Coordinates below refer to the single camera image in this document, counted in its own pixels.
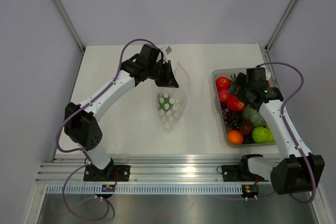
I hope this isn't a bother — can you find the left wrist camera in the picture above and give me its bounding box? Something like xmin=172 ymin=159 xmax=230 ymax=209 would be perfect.
xmin=161 ymin=46 xmax=172 ymax=55

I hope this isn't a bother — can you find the right aluminium frame post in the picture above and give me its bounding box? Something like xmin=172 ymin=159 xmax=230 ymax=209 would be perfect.
xmin=265 ymin=0 xmax=299 ymax=53

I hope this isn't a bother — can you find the left aluminium frame post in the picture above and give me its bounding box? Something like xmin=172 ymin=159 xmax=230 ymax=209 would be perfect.
xmin=52 ymin=0 xmax=86 ymax=54

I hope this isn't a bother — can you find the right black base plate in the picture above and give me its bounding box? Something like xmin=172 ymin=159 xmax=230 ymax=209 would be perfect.
xmin=216 ymin=164 xmax=269 ymax=183

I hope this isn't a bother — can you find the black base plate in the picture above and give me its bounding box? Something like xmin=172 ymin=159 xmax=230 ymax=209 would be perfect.
xmin=216 ymin=164 xmax=269 ymax=183
xmin=83 ymin=165 xmax=131 ymax=182

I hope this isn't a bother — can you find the clear dotted zip bag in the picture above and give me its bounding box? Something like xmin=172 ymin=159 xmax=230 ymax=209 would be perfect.
xmin=155 ymin=61 xmax=191 ymax=132

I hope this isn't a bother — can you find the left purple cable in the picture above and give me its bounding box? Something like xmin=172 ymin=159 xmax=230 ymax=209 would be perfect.
xmin=56 ymin=38 xmax=158 ymax=221

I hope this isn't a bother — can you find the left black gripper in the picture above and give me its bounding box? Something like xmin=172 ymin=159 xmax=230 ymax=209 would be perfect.
xmin=148 ymin=60 xmax=179 ymax=88

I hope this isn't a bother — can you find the aluminium mounting rail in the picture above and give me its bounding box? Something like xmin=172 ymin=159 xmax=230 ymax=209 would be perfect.
xmin=35 ymin=155 xmax=289 ymax=184

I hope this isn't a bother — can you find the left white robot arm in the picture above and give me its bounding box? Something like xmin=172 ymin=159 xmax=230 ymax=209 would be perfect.
xmin=64 ymin=44 xmax=179 ymax=182

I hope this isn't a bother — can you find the aluminium frame post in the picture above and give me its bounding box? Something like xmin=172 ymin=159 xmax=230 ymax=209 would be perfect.
xmin=52 ymin=0 xmax=86 ymax=54
xmin=265 ymin=0 xmax=299 ymax=53

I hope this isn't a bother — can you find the dark grape bunch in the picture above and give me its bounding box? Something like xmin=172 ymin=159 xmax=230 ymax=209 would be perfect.
xmin=220 ymin=103 xmax=242 ymax=130

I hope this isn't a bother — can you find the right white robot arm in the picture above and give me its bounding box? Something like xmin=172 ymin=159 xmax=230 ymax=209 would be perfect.
xmin=228 ymin=65 xmax=325 ymax=199

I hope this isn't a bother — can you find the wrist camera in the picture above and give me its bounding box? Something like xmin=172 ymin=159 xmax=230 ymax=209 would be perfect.
xmin=265 ymin=69 xmax=271 ymax=81
xmin=161 ymin=46 xmax=172 ymax=55

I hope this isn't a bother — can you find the white slotted cable duct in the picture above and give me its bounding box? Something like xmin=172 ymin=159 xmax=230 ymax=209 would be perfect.
xmin=46 ymin=183 xmax=243 ymax=195

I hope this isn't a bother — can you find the green bell pepper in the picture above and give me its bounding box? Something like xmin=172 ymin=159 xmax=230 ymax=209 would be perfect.
xmin=157 ymin=92 xmax=175 ymax=116

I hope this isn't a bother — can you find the clear plastic food bin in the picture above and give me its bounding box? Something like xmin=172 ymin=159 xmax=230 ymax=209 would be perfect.
xmin=211 ymin=68 xmax=276 ymax=148

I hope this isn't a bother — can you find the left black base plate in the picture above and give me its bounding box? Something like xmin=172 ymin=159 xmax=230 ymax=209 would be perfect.
xmin=83 ymin=165 xmax=131 ymax=182

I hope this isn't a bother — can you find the lime green fruit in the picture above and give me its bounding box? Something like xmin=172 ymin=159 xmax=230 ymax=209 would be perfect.
xmin=252 ymin=127 xmax=270 ymax=143

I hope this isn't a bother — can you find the small red tomato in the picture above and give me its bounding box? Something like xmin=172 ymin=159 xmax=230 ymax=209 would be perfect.
xmin=218 ymin=89 xmax=228 ymax=103

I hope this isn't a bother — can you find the dark purple plum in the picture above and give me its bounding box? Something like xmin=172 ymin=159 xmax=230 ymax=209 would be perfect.
xmin=239 ymin=121 xmax=254 ymax=135

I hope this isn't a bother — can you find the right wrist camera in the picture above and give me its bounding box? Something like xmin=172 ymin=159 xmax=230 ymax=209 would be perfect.
xmin=265 ymin=69 xmax=271 ymax=81

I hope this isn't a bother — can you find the orange fruit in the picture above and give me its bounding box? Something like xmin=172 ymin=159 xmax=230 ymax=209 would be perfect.
xmin=227 ymin=130 xmax=244 ymax=145

